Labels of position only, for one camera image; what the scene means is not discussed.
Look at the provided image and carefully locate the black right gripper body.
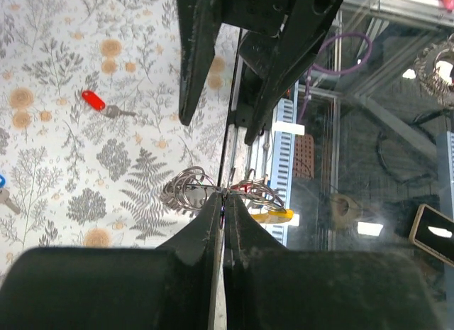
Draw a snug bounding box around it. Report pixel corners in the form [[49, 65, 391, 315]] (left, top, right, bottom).
[[221, 0, 303, 38]]

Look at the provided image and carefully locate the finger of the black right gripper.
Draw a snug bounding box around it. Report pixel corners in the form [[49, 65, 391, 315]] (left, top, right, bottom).
[[244, 0, 343, 145], [177, 0, 222, 126]]

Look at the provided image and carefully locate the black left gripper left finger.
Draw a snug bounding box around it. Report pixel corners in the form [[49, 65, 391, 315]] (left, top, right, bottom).
[[1, 193, 223, 329]]

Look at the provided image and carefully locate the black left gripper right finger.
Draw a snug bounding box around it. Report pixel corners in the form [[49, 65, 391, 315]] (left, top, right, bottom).
[[223, 196, 442, 329]]

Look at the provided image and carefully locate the grey keyring with yellow handle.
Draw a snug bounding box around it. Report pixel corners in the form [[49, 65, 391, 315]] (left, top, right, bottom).
[[160, 166, 286, 213]]

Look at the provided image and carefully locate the loose red tag key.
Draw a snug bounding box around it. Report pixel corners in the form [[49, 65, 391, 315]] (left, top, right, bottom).
[[81, 90, 137, 119]]

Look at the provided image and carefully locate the loose blue tag key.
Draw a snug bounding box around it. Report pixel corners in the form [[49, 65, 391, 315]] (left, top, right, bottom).
[[0, 175, 21, 214]]

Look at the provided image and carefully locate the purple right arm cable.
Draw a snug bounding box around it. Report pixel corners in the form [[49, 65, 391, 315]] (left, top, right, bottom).
[[297, 31, 373, 125]]

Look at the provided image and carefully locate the metal front rail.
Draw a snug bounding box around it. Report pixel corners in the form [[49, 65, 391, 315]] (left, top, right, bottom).
[[216, 24, 341, 253]]

